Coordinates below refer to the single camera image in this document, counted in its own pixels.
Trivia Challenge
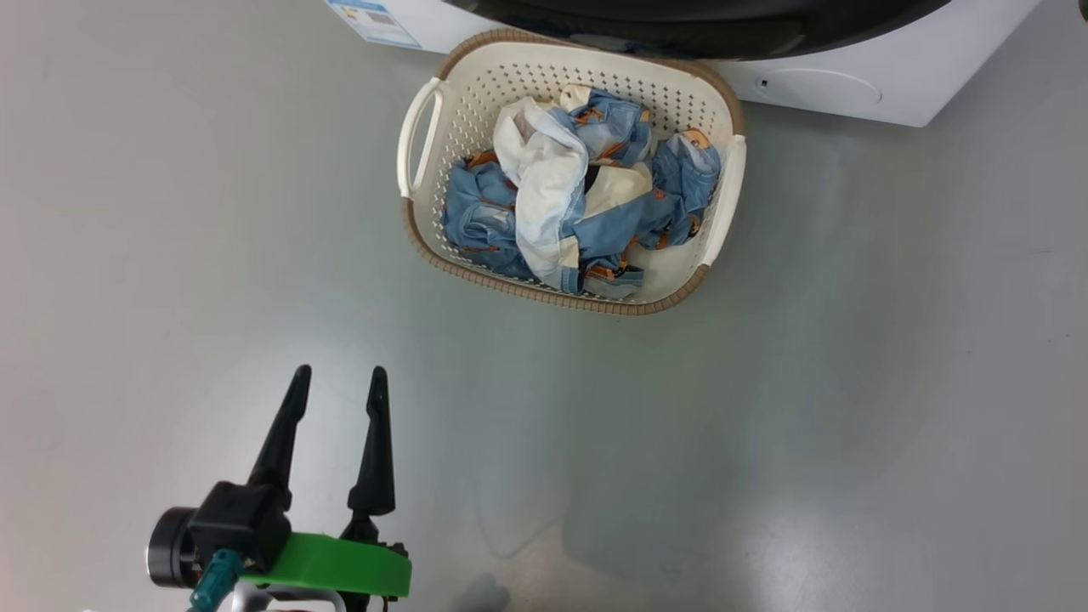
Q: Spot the black round washing machine door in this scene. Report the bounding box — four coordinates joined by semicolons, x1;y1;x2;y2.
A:
442;0;953;61

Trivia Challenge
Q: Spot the white washing machine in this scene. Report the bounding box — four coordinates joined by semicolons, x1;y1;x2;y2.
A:
326;0;1043;128

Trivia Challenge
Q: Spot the blue energy label sticker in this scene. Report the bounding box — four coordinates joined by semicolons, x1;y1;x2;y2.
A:
326;0;422;49

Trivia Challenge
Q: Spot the teal left camera cable plug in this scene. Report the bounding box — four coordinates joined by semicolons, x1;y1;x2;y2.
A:
187;549;244;612

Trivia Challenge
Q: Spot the cream perforated laundry basket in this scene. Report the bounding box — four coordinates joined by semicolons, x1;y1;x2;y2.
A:
396;28;749;317

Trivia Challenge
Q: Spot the white and blue garment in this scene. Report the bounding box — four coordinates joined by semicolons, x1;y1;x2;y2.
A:
493;96;655;294

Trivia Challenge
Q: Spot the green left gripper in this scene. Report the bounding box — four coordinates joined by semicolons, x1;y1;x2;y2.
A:
241;365;413;612

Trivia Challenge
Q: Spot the blue printed garment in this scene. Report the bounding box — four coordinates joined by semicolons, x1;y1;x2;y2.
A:
441;88;723;299

